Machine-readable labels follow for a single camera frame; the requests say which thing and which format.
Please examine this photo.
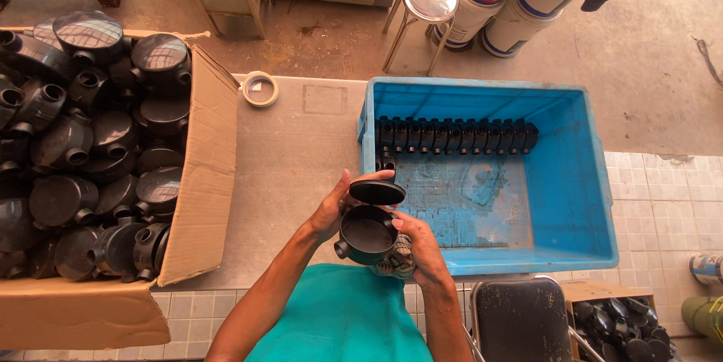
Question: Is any patterned cloth rag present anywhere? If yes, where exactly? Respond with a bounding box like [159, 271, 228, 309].
[370, 234, 417, 280]

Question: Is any small heap of black fittings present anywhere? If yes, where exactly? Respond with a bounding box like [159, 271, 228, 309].
[572, 296, 677, 362]

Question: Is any person's left hand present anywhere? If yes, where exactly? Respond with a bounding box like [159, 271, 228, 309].
[308, 169, 397, 244]

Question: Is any single black junction box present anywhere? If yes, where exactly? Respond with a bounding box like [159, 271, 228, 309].
[375, 150, 397, 182]

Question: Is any black round junction box body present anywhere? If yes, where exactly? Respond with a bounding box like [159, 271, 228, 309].
[334, 204, 400, 266]

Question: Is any green cylinder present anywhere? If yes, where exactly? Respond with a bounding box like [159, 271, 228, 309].
[680, 295, 723, 344]

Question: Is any large cardboard carton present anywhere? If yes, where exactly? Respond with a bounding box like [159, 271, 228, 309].
[0, 26, 240, 351]

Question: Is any small cardboard carton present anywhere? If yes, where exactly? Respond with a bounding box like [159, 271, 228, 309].
[561, 279, 681, 362]

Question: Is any white bucket blue band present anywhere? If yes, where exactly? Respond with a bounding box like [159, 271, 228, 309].
[482, 0, 563, 59]

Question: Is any black seat metal chair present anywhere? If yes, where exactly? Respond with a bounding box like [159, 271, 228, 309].
[469, 275, 609, 362]

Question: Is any white blue can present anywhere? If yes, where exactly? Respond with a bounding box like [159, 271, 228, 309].
[688, 253, 723, 287]

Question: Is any blue plastic crate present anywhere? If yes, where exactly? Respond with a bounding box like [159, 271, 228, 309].
[357, 76, 620, 277]

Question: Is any row of black junction boxes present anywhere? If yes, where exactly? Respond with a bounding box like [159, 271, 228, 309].
[375, 116, 540, 156]

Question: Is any white plastic bucket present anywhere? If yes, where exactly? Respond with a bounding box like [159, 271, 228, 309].
[432, 0, 505, 50]

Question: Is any heap of black junction boxes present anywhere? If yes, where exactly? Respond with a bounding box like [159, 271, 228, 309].
[0, 10, 193, 284]

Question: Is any black round lid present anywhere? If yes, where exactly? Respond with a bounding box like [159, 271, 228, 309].
[348, 179, 407, 207]

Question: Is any person's right hand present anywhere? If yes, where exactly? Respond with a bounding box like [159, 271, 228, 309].
[391, 215, 455, 290]

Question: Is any dark cable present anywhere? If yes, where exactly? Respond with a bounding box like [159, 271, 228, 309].
[692, 35, 723, 89]

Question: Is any beige masking tape roll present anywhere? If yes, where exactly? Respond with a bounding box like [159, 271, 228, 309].
[242, 71, 280, 108]

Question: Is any person's green shirt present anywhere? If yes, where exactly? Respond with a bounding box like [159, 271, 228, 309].
[244, 263, 434, 362]

